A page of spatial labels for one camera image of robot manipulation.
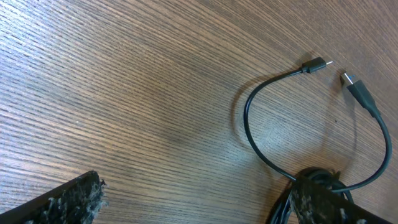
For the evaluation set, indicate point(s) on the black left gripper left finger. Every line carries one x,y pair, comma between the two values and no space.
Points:
76,201

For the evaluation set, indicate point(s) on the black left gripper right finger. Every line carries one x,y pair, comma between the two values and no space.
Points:
314,204

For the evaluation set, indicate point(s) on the black USB cable thick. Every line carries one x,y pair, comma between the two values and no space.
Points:
282,209

